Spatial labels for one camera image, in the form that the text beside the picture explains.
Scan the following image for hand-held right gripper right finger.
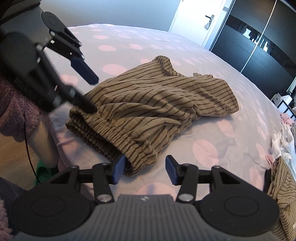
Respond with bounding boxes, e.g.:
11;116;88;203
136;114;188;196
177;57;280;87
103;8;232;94
166;155;262;205

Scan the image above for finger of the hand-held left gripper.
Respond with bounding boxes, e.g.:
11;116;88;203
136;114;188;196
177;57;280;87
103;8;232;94
46;27;100;85
36;46;97;114

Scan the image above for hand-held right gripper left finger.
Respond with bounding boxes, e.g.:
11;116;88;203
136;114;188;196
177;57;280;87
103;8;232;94
49;154;127;205

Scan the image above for brown striped shorts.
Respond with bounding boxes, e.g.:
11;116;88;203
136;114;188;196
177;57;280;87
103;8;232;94
65;55;240;178

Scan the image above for stack of folded light clothes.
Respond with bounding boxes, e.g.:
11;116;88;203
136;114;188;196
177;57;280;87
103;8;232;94
270;121;296;163

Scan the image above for bed with pink polka-dot blanket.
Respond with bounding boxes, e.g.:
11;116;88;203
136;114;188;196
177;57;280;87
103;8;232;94
45;23;296;209

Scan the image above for person's leg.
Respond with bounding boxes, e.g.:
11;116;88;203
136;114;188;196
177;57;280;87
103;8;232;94
25;113;61;168

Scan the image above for green slipper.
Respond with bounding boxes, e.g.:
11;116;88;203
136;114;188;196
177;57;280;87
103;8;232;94
34;160;61;186

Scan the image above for dark cloth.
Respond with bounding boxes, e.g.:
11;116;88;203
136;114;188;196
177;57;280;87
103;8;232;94
263;168;273;193

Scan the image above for light pink garment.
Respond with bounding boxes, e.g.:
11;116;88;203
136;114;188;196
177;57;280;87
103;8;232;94
265;154;276;168

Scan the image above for folded brown striped garment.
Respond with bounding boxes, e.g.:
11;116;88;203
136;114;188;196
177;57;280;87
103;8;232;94
266;156;296;241

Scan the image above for white door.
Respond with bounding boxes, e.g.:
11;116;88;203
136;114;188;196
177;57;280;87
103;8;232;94
168;0;228;52

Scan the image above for pink fuzzy garment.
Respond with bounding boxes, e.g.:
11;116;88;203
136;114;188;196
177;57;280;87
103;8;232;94
0;199;13;238

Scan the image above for pink crumpled cloth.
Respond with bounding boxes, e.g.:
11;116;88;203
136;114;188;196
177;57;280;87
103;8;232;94
280;113;296;127

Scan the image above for white nightstand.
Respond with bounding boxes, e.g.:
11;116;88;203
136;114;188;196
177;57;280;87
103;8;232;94
270;92;295;114

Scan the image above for black sliding-door wardrobe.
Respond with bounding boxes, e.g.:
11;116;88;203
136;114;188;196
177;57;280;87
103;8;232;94
209;0;296;100

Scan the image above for thin red cable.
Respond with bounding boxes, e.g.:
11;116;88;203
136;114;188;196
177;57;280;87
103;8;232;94
24;95;39;186

